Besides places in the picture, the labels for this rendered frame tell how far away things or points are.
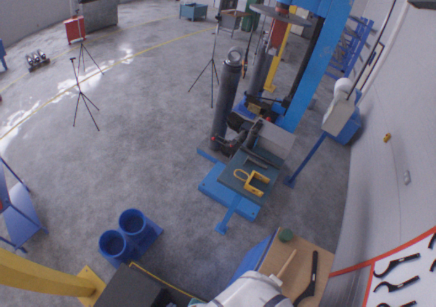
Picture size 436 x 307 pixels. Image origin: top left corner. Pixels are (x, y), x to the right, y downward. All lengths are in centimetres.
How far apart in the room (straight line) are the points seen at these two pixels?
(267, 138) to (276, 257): 100
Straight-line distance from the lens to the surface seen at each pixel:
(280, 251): 161
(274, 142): 179
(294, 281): 162
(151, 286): 154
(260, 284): 67
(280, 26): 169
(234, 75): 215
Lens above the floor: 237
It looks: 47 degrees down
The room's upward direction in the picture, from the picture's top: 13 degrees clockwise
